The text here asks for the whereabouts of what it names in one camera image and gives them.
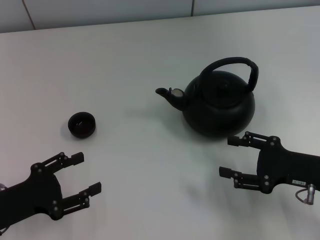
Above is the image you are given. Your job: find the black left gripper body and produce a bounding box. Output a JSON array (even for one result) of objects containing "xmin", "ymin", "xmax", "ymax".
[{"xmin": 0, "ymin": 162, "xmax": 63, "ymax": 230}]

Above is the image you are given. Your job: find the small black teacup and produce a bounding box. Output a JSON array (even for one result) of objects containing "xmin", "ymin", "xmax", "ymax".
[{"xmin": 67, "ymin": 112, "xmax": 97, "ymax": 138}]

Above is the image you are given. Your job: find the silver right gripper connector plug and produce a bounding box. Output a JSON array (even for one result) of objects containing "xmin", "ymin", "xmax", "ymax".
[{"xmin": 306, "ymin": 183, "xmax": 316, "ymax": 205}]

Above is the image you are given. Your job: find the thin dark right gripper cable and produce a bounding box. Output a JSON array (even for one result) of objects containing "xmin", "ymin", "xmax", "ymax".
[{"xmin": 294, "ymin": 187, "xmax": 310, "ymax": 204}]

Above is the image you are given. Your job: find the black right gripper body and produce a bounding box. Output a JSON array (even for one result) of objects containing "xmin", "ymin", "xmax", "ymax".
[{"xmin": 256, "ymin": 143, "xmax": 320, "ymax": 194}]

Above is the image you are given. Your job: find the black round teapot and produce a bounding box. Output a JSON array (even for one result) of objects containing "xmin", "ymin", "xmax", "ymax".
[{"xmin": 155, "ymin": 56, "xmax": 259, "ymax": 138}]

